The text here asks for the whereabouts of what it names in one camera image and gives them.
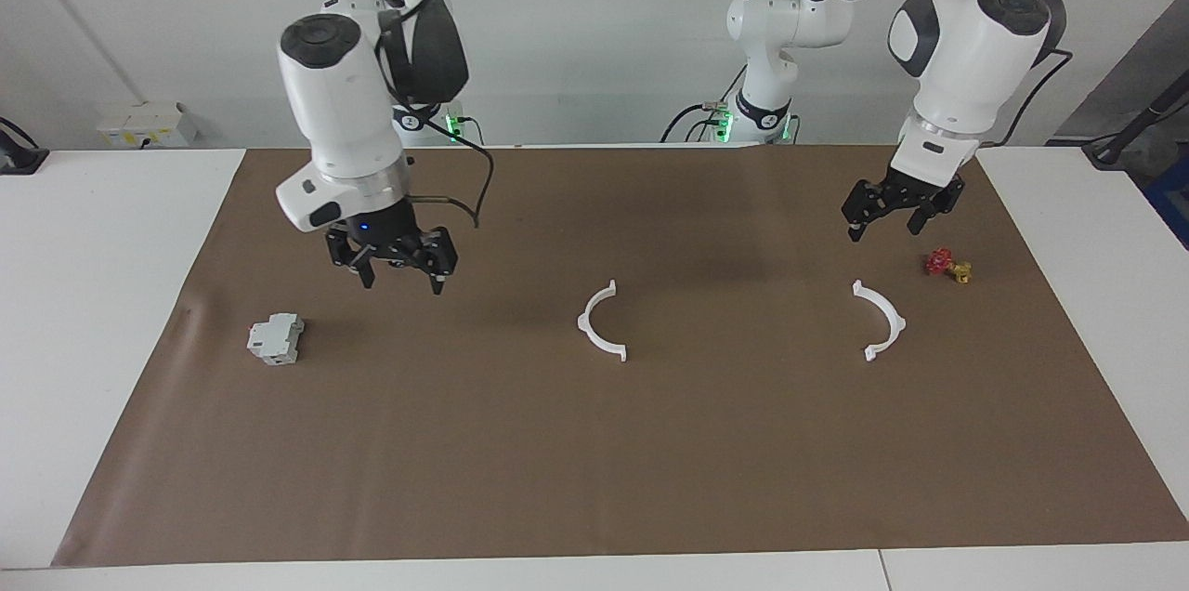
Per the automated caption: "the white half ring pipe clamp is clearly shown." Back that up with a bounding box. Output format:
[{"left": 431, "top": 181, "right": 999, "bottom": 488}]
[
  {"left": 576, "top": 280, "right": 628, "bottom": 363},
  {"left": 852, "top": 280, "right": 908, "bottom": 362}
]

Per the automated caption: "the red and yellow valve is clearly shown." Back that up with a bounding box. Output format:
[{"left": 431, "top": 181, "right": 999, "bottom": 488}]
[{"left": 924, "top": 247, "right": 973, "bottom": 285}]

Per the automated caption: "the grey circuit breaker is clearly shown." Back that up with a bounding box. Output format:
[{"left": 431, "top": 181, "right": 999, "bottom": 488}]
[{"left": 246, "top": 312, "right": 306, "bottom": 366}]

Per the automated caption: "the black stand with pole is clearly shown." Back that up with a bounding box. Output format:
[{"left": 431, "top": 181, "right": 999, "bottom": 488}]
[{"left": 1082, "top": 71, "right": 1189, "bottom": 169}]

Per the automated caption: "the brown paper mat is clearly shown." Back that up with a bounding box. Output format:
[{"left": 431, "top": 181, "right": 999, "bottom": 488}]
[{"left": 51, "top": 145, "right": 1189, "bottom": 569}]

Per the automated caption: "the blue crate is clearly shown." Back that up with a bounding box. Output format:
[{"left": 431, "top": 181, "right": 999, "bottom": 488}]
[{"left": 1144, "top": 154, "right": 1189, "bottom": 248}]

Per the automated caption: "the white power strip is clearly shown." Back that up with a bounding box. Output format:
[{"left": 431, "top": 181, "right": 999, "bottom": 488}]
[{"left": 98, "top": 101, "right": 198, "bottom": 149}]

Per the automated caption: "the dark grey panel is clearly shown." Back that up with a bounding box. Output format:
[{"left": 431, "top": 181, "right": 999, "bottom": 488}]
[{"left": 1048, "top": 0, "right": 1189, "bottom": 148}]

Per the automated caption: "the black clamp base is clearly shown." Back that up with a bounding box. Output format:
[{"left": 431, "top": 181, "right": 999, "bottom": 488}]
[{"left": 0, "top": 117, "right": 49, "bottom": 176}]

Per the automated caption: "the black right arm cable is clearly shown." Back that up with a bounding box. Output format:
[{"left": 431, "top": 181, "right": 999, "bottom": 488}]
[{"left": 269, "top": 0, "right": 495, "bottom": 230}]

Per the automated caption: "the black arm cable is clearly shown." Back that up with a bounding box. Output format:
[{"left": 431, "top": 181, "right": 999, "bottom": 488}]
[
  {"left": 817, "top": 0, "right": 1075, "bottom": 148},
  {"left": 269, "top": 0, "right": 495, "bottom": 230}
]

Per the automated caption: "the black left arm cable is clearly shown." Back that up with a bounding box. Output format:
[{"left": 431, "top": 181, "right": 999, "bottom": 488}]
[{"left": 817, "top": 0, "right": 1075, "bottom": 148}]

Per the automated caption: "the black left base cable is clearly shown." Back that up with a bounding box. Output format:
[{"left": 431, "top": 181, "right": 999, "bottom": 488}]
[{"left": 660, "top": 66, "right": 749, "bottom": 144}]

